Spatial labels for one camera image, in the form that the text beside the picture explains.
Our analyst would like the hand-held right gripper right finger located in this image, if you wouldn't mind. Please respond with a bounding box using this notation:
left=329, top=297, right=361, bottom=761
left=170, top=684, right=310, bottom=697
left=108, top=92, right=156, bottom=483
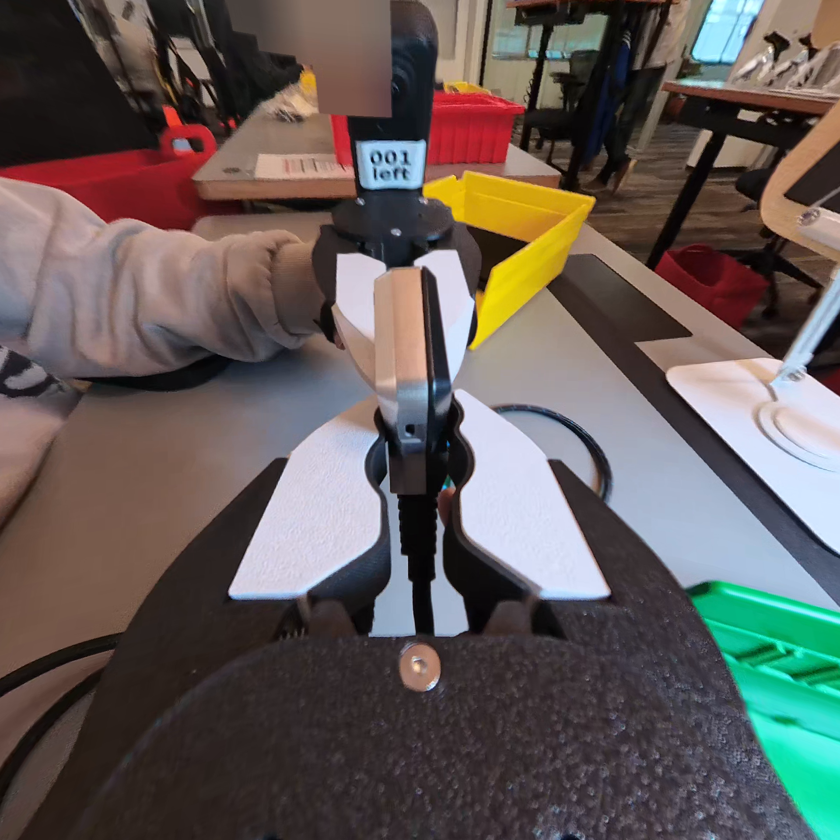
left=443, top=388, right=613, bottom=634

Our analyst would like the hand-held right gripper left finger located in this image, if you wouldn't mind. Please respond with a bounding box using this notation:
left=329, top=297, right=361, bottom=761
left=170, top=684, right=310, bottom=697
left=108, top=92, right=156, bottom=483
left=227, top=394, right=395, bottom=634

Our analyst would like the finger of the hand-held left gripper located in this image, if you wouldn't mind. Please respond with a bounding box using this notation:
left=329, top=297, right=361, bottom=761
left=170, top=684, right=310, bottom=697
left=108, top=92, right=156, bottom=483
left=413, top=249, right=478, bottom=396
left=330, top=252, right=395, bottom=424

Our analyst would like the silver hdmi port hub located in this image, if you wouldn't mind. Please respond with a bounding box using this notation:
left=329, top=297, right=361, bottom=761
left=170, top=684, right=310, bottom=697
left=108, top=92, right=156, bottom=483
left=373, top=266, right=455, bottom=496

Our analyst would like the yellow plastic bin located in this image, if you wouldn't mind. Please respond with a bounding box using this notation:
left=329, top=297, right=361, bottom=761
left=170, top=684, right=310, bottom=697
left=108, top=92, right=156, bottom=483
left=423, top=171, right=597, bottom=352

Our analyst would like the black hub cable silver plug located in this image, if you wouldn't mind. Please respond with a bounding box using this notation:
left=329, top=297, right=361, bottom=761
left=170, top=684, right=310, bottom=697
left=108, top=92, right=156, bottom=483
left=0, top=492, right=439, bottom=811

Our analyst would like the green plastic bin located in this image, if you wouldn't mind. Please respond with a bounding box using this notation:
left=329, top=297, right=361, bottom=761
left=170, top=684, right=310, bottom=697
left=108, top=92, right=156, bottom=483
left=686, top=581, right=840, bottom=840

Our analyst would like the person's left forearm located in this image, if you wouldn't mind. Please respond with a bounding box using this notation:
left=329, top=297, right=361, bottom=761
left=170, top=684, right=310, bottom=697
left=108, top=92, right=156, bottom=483
left=0, top=177, right=329, bottom=382

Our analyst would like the black divider card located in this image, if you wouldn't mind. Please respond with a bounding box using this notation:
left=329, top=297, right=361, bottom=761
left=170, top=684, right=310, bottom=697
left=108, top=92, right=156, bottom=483
left=469, top=226, right=527, bottom=291

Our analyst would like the white barcode paper sheet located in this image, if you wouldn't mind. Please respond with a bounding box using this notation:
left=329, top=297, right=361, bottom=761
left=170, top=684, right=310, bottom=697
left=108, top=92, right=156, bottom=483
left=255, top=152, right=358, bottom=181

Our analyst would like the red plastic bin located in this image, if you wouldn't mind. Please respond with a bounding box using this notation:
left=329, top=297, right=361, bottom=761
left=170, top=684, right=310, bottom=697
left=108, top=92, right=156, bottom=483
left=330, top=91, right=526, bottom=168

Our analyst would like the grey wood-edged table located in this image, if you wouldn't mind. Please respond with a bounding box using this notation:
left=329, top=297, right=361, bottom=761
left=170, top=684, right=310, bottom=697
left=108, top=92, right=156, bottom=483
left=192, top=108, right=564, bottom=201

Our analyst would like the black mesh pad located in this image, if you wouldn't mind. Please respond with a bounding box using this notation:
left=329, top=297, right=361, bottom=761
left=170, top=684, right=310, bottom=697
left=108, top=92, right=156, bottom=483
left=85, top=354, right=232, bottom=393

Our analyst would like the black office chair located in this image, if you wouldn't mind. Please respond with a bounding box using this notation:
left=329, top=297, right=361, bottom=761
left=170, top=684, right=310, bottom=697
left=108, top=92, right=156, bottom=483
left=525, top=49, right=602, bottom=165
left=735, top=164, right=823, bottom=317

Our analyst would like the white laptop stand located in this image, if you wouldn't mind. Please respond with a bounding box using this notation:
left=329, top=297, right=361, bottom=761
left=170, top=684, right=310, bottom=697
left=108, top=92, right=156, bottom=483
left=666, top=209, right=840, bottom=555

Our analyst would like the red bag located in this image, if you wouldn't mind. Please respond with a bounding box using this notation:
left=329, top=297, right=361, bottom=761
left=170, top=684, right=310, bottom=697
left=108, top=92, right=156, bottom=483
left=655, top=244, right=770, bottom=330

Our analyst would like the wooden desk with black legs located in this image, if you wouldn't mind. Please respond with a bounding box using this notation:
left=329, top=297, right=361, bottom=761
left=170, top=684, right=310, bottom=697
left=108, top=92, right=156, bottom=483
left=505, top=0, right=677, bottom=193
left=646, top=79, right=840, bottom=271

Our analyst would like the black upright panel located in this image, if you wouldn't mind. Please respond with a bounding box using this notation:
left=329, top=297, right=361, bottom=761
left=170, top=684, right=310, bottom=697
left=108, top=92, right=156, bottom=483
left=0, top=0, right=161, bottom=168

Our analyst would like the black grey handheld device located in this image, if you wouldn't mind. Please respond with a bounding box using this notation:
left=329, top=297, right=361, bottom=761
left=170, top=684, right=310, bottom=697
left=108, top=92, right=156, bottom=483
left=731, top=29, right=791, bottom=85
left=784, top=33, right=821, bottom=88

